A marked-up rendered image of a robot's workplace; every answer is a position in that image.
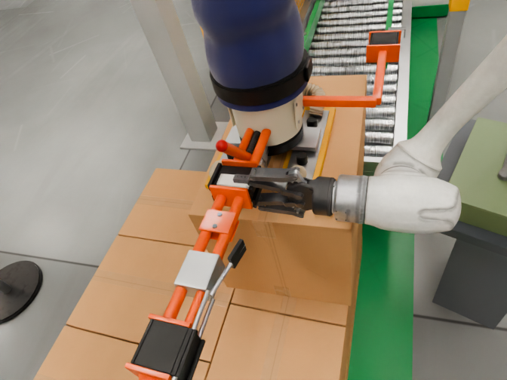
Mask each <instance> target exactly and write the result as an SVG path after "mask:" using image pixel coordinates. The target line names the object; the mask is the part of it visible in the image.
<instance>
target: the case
mask: <svg viewBox="0 0 507 380"><path fill-rule="evenodd" d="M308 83H309V84H310V83H311V84H315V86H316V85H318V86H319V87H322V89H323V91H324V92H325V96H367V75H332V76H311V77H310V79H309V81H308ZM335 108H336V114H335V118H334V121H333V127H332V131H331V134H330V140H329V143H328V147H327V153H326V157H325V160H324V166H323V170H322V173H321V176H326V177H334V179H336V181H337V180H338V177H339V175H341V174H345V175H356V176H363V169H364V138H365V119H366V108H361V107H335ZM287 152H288V151H287ZM287 152H285V153H282V154H280V155H273V156H272V157H271V159H270V162H269V165H268V167H267V168H282V167H283V165H284V161H285V158H286V156H287ZM219 154H220V152H218V151H217V150H216V152H215V155H214V157H213V159H212V162H211V163H210V166H209V168H208V170H207V172H206V175H205V177H204V179H203V182H202V184H201V187H200V189H199V190H198V194H197V195H196V197H195V200H194V202H193V204H192V207H191V209H190V211H189V218H190V219H191V221H192V223H193V225H194V226H195V229H196V231H197V232H198V234H200V232H201V231H199V230H198V229H199V227H200V225H201V222H202V220H203V218H204V215H205V213H206V212H207V209H209V210H210V209H211V208H212V206H213V203H214V200H213V198H212V194H211V192H210V190H209V189H206V188H205V185H204V184H205V183H206V180H207V178H208V176H209V170H210V167H211V166H212V164H213V163H215V161H216V160H217V158H218V156H219ZM238 221H239V224H238V227H237V230H236V233H235V236H234V238H233V240H232V242H229V245H228V247H227V249H226V252H225V255H224V257H223V264H224V265H225V268H226V266H227V265H228V264H229V260H228V256H229V254H230V253H231V252H232V250H233V248H234V247H235V245H236V244H237V243H238V240H239V239H242V240H243V241H244V243H245V246H246V249H247V250H246V251H245V253H244V255H243V256H242V258H241V260H240V262H239V263H238V264H237V266H236V268H230V270H229V272H228V274H227V275H226V276H225V278H224V279H223V281H224V283H225V285H226V286H227V287H231V288H236V289H242V290H251V291H256V292H261V293H271V294H275V295H281V296H290V297H295V298H301V299H310V300H315V301H320V302H329V303H334V304H340V305H349V306H351V305H352V290H353V281H354V272H355V255H356V247H357V237H358V223H353V222H341V221H336V220H335V218H334V213H333V215H332V216H320V215H315V214H314V213H313V212H312V210H306V211H305V214H304V217H303V218H299V217H296V216H293V215H287V214H282V213H272V212H266V211H261V210H258V206H257V208H254V207H253V208H252V209H244V208H242V210H241V213H240V216H239V217H238Z"/></svg>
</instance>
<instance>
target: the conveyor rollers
mask: <svg viewBox="0 0 507 380"><path fill-rule="evenodd" d="M388 6H389V0H325V3H324V7H323V9H322V12H321V16H320V18H319V21H318V25H317V27H316V30H315V34H314V36H313V39H312V43H311V44H310V47H309V51H308V57H312V66H313V70H312V74H311V76H332V75H367V84H368V85H367V95H373V86H374V81H375V75H376V65H377V63H366V53H367V45H368V43H369V32H372V31H385V30H386V19H387V13H388ZM401 8H402V0H394V8H393V16H392V27H401ZM397 71H398V62H390V63H388V68H387V69H386V70H385V77H384V84H383V95H395V92H396V90H397V88H396V81H397V80H398V79H397V75H396V74H397ZM395 102H396V99H395V96H383V97H382V103H381V104H380V105H377V106H394V105H395ZM394 114H395V107H375V108H366V117H375V118H393V117H394ZM393 126H395V124H394V120H393V119H370V118H366V119H365V129H367V130H393ZM393 138H394V137H393V132H372V131H365V138H364V142H365V143H392V139H393ZM391 150H392V147H391V146H370V145H364V156H371V157H384V156H385V155H386V154H387V153H388V152H389V151H391Z"/></svg>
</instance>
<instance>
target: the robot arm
mask: <svg viewBox="0 0 507 380"><path fill-rule="evenodd" d="M506 88H507V35H506V36H505V37H504V38H503V39H502V40H501V42H500V43H499V44H498V45H497V46H496V47H495V48H494V49H493V50H492V51H491V52H490V53H489V55H488V56H487V57H486V58H485V59H484V60H483V61H482V63H481V64H480V65H479V66H478V67H477V68H476V70H475V71H474V72H473V73H472V74H471V75H470V76H469V77H468V78H467V79H466V80H465V81H464V82H463V84H462V85H461V86H460V87H459V88H458V89H457V90H456V92H455V93H454V94H453V95H452V96H451V97H450V99H449V100H448V101H447V102H446V103H445V104H444V105H443V106H442V107H441V108H440V109H439V110H438V111H437V113H436V114H435V115H434V116H433V117H432V118H431V119H430V121H429V122H428V123H427V124H426V125H425V126H424V128H423V129H422V130H421V131H420V132H419V133H418V134H417V135H416V136H414V137H413V138H411V139H408V140H405V141H399V142H398V143H397V144H396V146H395V147H394V148H393V149H392V150H391V151H389V152H388V153H387V154H386V155H385V156H384V157H383V158H382V160H381V162H379V164H378V165H377V167H376V170H375V173H374V175H373V176H369V177H368V176H356V175H345V174H341V175H339V177H338V180H337V181H336V179H334V177H326V176H318V177H317V178H316V179H308V178H306V177H302V176H301V174H300V168H299V167H292V168H288V169H287V168H264V167H253V168H252V170H251V172H250V175H244V174H235V175H232V174H222V173H221V174H220V178H219V179H218V182H217V185H221V186H229V187H238V188H247V189H249V187H250V186H253V187H256V188H262V189H266V190H270V191H274V192H273V193H260V197H259V200H258V202H257V205H253V207H254V208H257V206H258V210H261V211H266V212H272V213H282V214H287V215H293V216H296V217H299V218H303V217H304V214H305V211H306V210H312V212H313V213H314V214H315V215H320V216H332V215H333V213H334V218H335V220H336V221H341V222H353V223H358V224H366V225H372V226H375V227H377V228H380V229H383V230H387V231H396V232H401V233H410V234H434V233H441V232H445V231H450V230H452V229H453V228H454V226H455V225H456V224H457V222H458V220H459V217H460V214H461V197H460V193H459V189H458V188H457V187H456V186H454V185H452V184H450V183H448V182H445V181H444V180H441V179H437V177H438V174H439V173H440V172H441V170H442V166H441V155H442V152H443V151H444V149H445V147H446V146H447V144H448V143H449V141H451V139H452V138H453V137H454V136H455V134H456V133H457V132H458V131H459V130H460V129H461V128H462V127H463V126H464V125H465V124H466V123H467V122H468V121H469V120H470V119H472V118H473V117H474V116H475V115H476V114H478V113H479V112H480V111H481V110H482V109H483V108H484V107H485V106H486V105H487V104H489V103H490V102H491V101H492V100H493V99H495V98H496V97H497V96H498V95H499V94H501V93H502V92H503V91H504V90H505V89H506ZM286 188H287V190H286ZM265 205H266V206H265Z"/></svg>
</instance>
